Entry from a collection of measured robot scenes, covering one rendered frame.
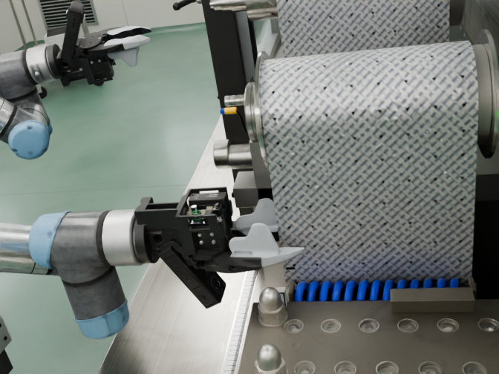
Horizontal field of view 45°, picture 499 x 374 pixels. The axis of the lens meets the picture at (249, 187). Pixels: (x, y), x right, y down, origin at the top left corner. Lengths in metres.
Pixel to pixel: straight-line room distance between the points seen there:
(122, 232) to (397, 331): 0.36
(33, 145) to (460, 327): 0.85
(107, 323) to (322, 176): 0.38
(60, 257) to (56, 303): 1.89
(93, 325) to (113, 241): 0.15
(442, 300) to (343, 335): 0.12
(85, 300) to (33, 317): 1.83
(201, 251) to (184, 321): 0.24
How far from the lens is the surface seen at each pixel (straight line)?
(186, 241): 0.76
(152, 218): 0.78
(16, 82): 1.36
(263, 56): 0.74
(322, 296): 0.78
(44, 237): 0.84
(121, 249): 0.79
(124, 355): 0.97
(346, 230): 0.76
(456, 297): 0.76
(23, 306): 2.79
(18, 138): 1.24
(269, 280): 0.92
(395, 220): 0.75
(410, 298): 0.75
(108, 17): 6.87
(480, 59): 0.72
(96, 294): 0.87
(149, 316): 1.02
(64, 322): 2.61
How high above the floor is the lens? 1.53
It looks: 29 degrees down
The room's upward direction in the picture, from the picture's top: 9 degrees counter-clockwise
